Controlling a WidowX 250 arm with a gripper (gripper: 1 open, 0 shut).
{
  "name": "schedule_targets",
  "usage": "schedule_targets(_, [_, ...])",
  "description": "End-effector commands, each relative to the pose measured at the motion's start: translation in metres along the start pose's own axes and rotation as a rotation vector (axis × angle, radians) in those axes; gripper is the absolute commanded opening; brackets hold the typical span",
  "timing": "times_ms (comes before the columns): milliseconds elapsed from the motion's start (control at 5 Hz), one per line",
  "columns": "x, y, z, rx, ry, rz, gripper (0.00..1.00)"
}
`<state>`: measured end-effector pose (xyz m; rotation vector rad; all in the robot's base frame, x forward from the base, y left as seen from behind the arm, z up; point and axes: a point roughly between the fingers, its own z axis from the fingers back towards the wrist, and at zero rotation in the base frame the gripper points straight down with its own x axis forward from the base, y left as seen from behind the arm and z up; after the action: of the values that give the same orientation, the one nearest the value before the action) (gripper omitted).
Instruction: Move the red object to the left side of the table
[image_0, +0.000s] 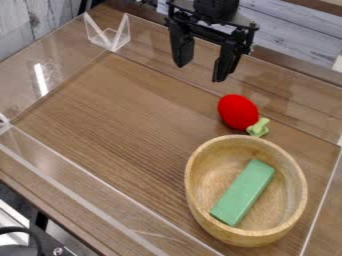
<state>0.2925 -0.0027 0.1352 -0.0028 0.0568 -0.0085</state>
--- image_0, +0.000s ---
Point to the wooden oval bowl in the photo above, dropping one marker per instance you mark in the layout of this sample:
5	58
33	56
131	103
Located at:
212	167

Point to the clear acrylic corner bracket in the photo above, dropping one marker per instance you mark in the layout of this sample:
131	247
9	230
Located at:
108	38

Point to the red plush strawberry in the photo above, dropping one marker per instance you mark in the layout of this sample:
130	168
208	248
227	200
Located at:
239	113

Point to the black metal table mount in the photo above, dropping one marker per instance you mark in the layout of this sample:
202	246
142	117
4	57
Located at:
51	246

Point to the green rectangular block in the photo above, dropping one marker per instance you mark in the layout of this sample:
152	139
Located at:
243	192

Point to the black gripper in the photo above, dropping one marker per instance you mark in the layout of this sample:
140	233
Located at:
214	21

